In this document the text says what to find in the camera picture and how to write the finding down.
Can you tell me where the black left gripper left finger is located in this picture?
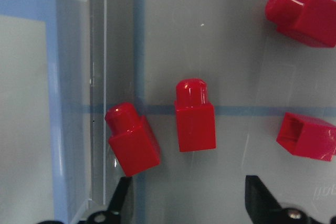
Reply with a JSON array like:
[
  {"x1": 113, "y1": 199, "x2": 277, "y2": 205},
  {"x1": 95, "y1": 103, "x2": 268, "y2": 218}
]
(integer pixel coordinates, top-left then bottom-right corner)
[{"x1": 108, "y1": 177, "x2": 133, "y2": 215}]

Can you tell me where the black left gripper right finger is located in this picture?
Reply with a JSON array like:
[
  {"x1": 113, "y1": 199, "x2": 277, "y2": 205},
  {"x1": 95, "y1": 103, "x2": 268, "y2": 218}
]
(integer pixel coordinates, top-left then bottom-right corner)
[{"x1": 245, "y1": 175, "x2": 282, "y2": 223}]

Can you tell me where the red block with stud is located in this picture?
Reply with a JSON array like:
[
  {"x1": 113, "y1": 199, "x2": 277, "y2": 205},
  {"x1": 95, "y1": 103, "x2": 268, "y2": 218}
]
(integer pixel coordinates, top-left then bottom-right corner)
[
  {"x1": 174, "y1": 78, "x2": 216, "y2": 152},
  {"x1": 105, "y1": 102, "x2": 161, "y2": 177},
  {"x1": 265, "y1": 0, "x2": 335, "y2": 48}
]

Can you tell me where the red block hollow side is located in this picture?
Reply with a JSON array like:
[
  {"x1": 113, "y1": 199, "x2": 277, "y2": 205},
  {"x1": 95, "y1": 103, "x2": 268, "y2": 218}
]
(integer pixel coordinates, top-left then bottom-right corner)
[{"x1": 276, "y1": 112, "x2": 335, "y2": 162}]

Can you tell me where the clear plastic storage box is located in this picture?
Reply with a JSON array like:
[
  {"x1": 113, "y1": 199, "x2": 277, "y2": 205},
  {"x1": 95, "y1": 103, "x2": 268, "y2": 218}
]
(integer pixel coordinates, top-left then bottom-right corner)
[{"x1": 79, "y1": 0, "x2": 335, "y2": 223}]

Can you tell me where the blue plastic tray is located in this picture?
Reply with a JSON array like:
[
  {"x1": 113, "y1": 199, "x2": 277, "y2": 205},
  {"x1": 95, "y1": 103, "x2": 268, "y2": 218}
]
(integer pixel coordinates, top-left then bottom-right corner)
[{"x1": 1, "y1": 0, "x2": 90, "y2": 223}]

